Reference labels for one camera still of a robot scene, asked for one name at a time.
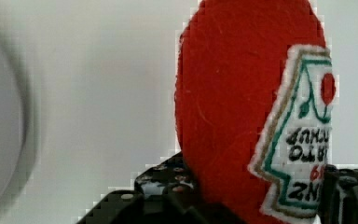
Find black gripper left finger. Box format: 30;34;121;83
76;153;246;224

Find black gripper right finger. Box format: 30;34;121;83
318;164;358;224

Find red felt ketchup bottle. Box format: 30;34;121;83
174;0;336;224

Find lavender round plate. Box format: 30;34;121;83
0;26;34;205

